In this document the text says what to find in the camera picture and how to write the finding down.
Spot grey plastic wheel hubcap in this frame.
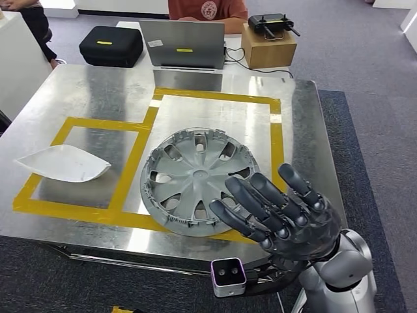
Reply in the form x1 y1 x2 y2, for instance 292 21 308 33
140 127 261 237

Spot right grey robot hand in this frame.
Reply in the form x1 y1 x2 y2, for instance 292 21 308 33
209 163 343 262

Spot person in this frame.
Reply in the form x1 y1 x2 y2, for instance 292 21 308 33
0 0 67 70
167 0 249 35

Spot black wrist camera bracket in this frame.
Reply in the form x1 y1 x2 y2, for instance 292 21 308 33
244 254 308 297

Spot steel top workbench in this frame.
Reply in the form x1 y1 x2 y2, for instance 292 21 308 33
0 65 348 277

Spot silver laptop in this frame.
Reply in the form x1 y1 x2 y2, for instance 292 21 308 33
140 20 226 71

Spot brown cardboard box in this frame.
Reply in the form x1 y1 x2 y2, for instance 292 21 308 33
241 22 298 69

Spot white panel furniture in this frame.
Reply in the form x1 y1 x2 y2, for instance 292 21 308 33
400 4 417 53

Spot black remote controller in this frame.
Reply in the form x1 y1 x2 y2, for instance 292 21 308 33
248 12 301 40

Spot white mirror cover part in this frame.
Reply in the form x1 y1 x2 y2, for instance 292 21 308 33
14 144 112 184

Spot black zip case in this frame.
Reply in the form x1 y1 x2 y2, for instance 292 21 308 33
78 25 144 68

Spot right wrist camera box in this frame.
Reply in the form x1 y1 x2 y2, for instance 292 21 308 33
210 258 247 298

